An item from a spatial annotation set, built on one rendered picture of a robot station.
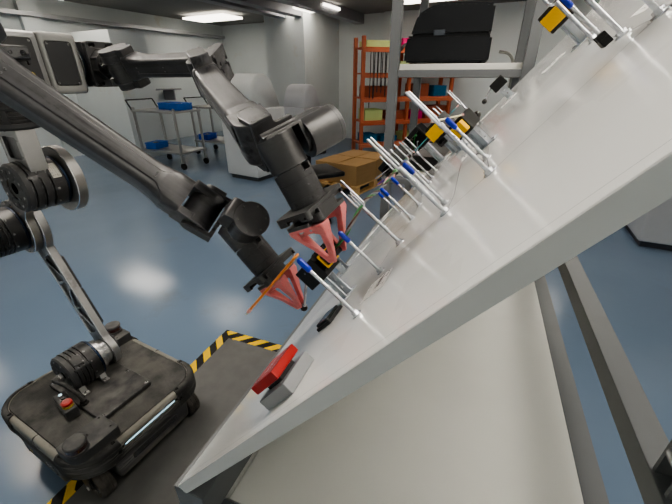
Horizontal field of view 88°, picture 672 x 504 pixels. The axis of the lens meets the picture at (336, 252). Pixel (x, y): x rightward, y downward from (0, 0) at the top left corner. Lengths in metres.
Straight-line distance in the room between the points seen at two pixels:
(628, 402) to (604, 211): 0.50
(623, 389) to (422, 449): 0.34
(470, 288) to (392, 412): 0.59
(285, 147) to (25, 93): 0.35
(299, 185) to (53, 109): 0.35
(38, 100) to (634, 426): 0.91
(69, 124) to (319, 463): 0.67
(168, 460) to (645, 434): 1.60
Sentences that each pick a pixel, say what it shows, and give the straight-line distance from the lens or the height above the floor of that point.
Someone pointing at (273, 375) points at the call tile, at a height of 1.12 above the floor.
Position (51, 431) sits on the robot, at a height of 0.24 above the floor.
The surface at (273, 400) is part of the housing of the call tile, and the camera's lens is 0.44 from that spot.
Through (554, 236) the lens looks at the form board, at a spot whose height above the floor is 1.34.
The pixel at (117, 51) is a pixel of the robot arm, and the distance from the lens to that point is 1.22.
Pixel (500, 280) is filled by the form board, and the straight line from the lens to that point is 0.23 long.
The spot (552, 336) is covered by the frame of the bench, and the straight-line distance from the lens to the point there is 1.12.
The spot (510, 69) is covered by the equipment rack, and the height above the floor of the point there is 1.44.
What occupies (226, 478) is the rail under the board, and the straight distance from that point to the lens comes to 0.70.
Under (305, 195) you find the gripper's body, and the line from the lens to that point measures 0.50.
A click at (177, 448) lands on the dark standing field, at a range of 1.84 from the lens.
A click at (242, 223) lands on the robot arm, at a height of 1.21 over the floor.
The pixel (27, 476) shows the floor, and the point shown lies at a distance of 2.05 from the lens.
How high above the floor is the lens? 1.42
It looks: 27 degrees down
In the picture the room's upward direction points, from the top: straight up
